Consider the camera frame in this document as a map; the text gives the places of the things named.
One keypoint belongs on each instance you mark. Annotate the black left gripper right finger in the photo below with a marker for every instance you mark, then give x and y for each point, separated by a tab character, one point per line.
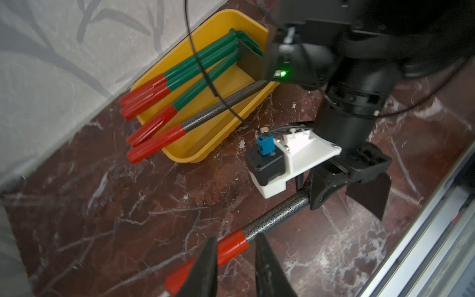
271	281

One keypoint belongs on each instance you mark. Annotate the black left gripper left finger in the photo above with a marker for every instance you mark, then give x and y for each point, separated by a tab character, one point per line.
202	278

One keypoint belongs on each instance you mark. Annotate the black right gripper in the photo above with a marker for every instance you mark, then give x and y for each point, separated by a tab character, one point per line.
354	98

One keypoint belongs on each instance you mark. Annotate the green small hoe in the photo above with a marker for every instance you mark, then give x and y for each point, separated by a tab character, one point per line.
150	128
209	50
152	96

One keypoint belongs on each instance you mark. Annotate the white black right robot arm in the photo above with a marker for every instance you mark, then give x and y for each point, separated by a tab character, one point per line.
354	53

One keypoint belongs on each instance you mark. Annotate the yellow plastic storage box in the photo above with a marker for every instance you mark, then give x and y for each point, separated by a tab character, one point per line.
198	144

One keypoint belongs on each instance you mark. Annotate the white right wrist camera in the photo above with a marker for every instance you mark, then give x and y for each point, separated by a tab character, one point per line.
272	163

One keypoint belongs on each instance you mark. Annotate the aluminium front rail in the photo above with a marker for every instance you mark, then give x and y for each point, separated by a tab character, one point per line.
436	255

